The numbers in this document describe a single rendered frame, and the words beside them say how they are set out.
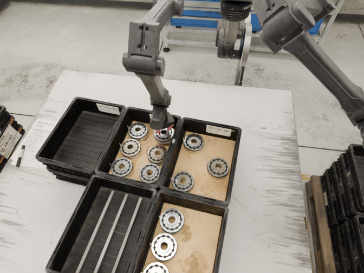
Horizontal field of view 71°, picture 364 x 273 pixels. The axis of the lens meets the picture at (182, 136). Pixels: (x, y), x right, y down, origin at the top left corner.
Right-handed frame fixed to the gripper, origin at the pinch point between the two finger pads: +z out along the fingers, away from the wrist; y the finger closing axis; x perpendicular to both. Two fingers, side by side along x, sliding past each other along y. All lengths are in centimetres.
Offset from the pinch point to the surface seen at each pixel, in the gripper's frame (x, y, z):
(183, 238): -49, -15, 6
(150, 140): 2.2, -7.2, 6.1
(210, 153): -19.4, 16.0, 5.9
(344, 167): -52, 96, 40
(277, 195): -51, 37, 19
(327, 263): -91, 63, 74
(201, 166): -23.5, 8.5, 5.9
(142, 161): -6.9, -15.7, 6.1
